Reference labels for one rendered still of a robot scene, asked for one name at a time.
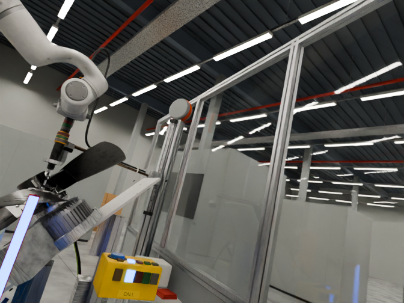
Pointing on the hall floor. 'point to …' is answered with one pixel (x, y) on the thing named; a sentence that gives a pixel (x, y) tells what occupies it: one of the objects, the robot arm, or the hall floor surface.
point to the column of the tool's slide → (144, 240)
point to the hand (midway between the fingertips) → (71, 113)
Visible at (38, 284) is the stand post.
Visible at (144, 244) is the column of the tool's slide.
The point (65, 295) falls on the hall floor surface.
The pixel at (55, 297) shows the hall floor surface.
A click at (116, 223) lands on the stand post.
